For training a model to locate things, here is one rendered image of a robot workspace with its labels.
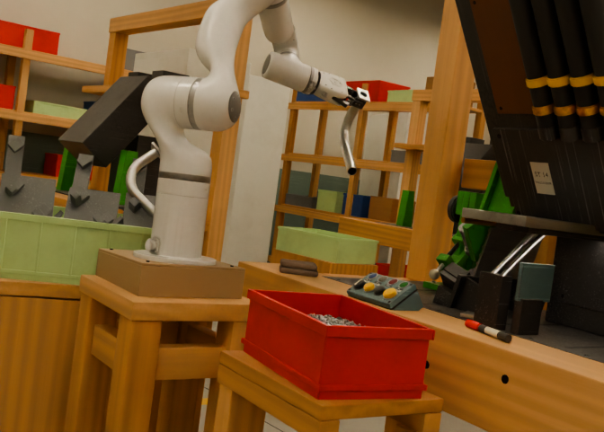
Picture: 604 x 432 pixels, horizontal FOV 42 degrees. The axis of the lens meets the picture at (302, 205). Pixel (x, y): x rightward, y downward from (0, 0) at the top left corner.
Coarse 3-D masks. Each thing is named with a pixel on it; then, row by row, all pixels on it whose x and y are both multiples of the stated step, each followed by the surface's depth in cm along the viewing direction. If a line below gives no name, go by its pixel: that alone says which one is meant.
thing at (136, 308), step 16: (80, 288) 184; (96, 288) 176; (112, 288) 171; (112, 304) 168; (128, 304) 161; (144, 304) 161; (160, 304) 163; (176, 304) 165; (192, 304) 167; (208, 304) 169; (224, 304) 172; (240, 304) 174; (144, 320) 161; (160, 320) 163; (176, 320) 165; (192, 320) 168; (208, 320) 170; (224, 320) 172; (240, 320) 174
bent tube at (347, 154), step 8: (360, 96) 243; (368, 96) 245; (352, 112) 247; (344, 120) 249; (352, 120) 249; (344, 128) 249; (344, 136) 247; (344, 144) 244; (344, 152) 241; (344, 160) 239; (352, 160) 238; (352, 168) 238
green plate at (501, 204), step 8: (496, 168) 170; (496, 176) 171; (488, 184) 172; (496, 184) 172; (488, 192) 172; (496, 192) 171; (488, 200) 172; (496, 200) 171; (504, 200) 169; (480, 208) 173; (488, 208) 173; (496, 208) 171; (504, 208) 169; (512, 208) 167
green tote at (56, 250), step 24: (0, 216) 199; (24, 216) 200; (48, 216) 202; (0, 240) 200; (24, 240) 201; (48, 240) 202; (72, 240) 204; (96, 240) 205; (120, 240) 207; (144, 240) 208; (0, 264) 200; (24, 264) 201; (48, 264) 203; (72, 264) 204; (96, 264) 206
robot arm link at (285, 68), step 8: (272, 56) 232; (280, 56) 234; (288, 56) 236; (296, 56) 238; (264, 64) 236; (272, 64) 231; (280, 64) 232; (288, 64) 233; (296, 64) 235; (304, 64) 237; (264, 72) 234; (272, 72) 232; (280, 72) 233; (288, 72) 233; (296, 72) 234; (304, 72) 235; (272, 80) 235; (280, 80) 234; (288, 80) 234; (296, 80) 235; (304, 80) 235; (296, 88) 237; (304, 88) 237
